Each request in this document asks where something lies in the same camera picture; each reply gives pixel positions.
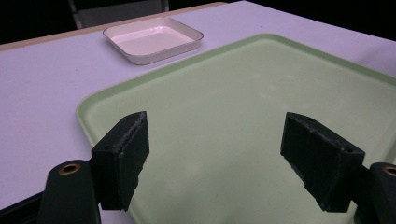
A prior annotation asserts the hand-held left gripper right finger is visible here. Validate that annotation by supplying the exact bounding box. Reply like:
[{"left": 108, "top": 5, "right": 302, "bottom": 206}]
[{"left": 279, "top": 111, "right": 366, "bottom": 214}]

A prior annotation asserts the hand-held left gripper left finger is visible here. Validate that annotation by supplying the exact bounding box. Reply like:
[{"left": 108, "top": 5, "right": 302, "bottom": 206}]
[{"left": 90, "top": 110, "right": 150, "bottom": 212}]

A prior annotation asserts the light green plastic tray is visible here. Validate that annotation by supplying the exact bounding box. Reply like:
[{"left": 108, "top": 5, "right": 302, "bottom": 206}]
[{"left": 76, "top": 33, "right": 396, "bottom": 224}]

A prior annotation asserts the white square dish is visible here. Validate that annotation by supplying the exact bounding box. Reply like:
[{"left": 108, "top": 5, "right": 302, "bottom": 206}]
[{"left": 103, "top": 17, "right": 205, "bottom": 66}]

